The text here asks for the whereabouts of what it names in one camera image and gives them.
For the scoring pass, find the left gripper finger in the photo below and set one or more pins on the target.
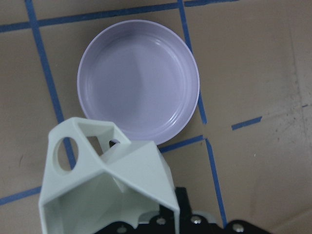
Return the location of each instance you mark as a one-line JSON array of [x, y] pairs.
[[183, 202]]

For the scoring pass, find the lavender round plate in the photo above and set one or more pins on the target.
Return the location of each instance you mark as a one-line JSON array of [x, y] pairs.
[[143, 77]]

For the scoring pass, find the white angular cup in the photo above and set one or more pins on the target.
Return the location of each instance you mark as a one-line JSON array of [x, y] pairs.
[[94, 175]]

